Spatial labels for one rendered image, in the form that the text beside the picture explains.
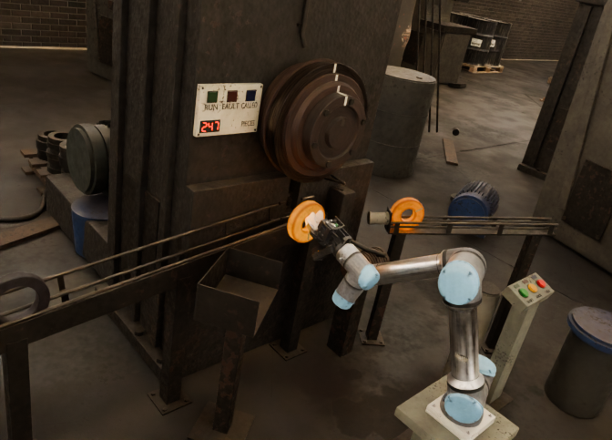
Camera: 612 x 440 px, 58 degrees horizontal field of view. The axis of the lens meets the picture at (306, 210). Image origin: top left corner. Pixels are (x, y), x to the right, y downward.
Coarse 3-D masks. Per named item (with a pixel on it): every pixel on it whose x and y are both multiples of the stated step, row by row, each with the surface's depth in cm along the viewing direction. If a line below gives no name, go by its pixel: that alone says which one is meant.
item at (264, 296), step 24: (216, 264) 185; (240, 264) 196; (264, 264) 194; (216, 288) 192; (240, 288) 194; (264, 288) 196; (216, 312) 174; (240, 312) 172; (264, 312) 185; (240, 336) 191; (240, 360) 200; (216, 408) 207; (192, 432) 209; (216, 432) 211; (240, 432) 213
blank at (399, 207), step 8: (400, 200) 248; (408, 200) 247; (416, 200) 248; (392, 208) 250; (400, 208) 248; (408, 208) 249; (416, 208) 250; (392, 216) 249; (400, 216) 250; (416, 216) 252; (400, 224) 252; (408, 224) 253; (416, 224) 253
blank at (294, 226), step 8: (312, 200) 199; (296, 208) 195; (304, 208) 194; (312, 208) 197; (320, 208) 200; (296, 216) 193; (304, 216) 196; (288, 224) 196; (296, 224) 195; (288, 232) 198; (296, 232) 196; (304, 232) 199; (296, 240) 199; (304, 240) 201
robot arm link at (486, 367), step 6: (480, 354) 192; (480, 360) 189; (486, 360) 190; (480, 366) 184; (486, 366) 185; (492, 366) 186; (480, 372) 183; (486, 372) 183; (492, 372) 184; (486, 378) 184; (492, 378) 186; (486, 384) 182
